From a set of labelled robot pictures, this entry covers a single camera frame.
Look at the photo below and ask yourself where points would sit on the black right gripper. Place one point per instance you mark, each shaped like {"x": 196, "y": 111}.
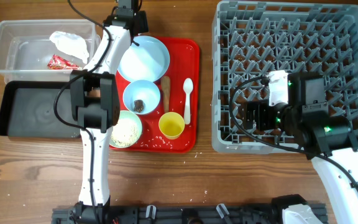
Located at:
{"x": 261, "y": 107}

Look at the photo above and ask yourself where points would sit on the yellow plastic cup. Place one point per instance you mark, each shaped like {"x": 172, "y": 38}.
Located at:
{"x": 171, "y": 125}

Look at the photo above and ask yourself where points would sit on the brown carrot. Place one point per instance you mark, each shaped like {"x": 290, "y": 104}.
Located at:
{"x": 165, "y": 85}

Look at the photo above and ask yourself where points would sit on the dark brown food scrap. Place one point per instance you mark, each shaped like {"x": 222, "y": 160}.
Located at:
{"x": 139, "y": 106}

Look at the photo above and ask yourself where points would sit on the light blue small bowl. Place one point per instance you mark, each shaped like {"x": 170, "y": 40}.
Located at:
{"x": 143, "y": 90}

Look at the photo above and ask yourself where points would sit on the light blue plate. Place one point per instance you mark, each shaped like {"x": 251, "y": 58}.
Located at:
{"x": 146, "y": 59}

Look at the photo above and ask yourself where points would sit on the mint green rice bowl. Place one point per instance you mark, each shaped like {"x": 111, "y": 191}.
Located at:
{"x": 127, "y": 131}

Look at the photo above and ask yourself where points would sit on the white paper napkin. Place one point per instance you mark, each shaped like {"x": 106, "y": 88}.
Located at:
{"x": 70, "y": 44}

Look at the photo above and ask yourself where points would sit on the red candy wrapper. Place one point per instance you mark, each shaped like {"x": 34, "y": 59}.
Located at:
{"x": 59, "y": 63}

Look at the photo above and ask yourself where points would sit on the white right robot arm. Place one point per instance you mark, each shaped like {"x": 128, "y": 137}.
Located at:
{"x": 337, "y": 155}

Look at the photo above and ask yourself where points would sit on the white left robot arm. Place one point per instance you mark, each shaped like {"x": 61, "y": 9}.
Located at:
{"x": 95, "y": 106}

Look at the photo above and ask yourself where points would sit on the grey dishwasher rack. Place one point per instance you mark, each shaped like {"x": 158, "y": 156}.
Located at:
{"x": 251, "y": 39}

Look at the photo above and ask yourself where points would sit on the black food waste tray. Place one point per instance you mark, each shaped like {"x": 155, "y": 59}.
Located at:
{"x": 27, "y": 111}

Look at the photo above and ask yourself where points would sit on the clear plastic waste bin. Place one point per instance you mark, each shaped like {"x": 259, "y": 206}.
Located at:
{"x": 25, "y": 48}

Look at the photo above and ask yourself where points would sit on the white plastic spoon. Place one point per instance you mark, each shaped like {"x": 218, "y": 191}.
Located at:
{"x": 187, "y": 88}

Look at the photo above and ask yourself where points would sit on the red plastic tray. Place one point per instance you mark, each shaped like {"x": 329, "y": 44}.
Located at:
{"x": 184, "y": 63}

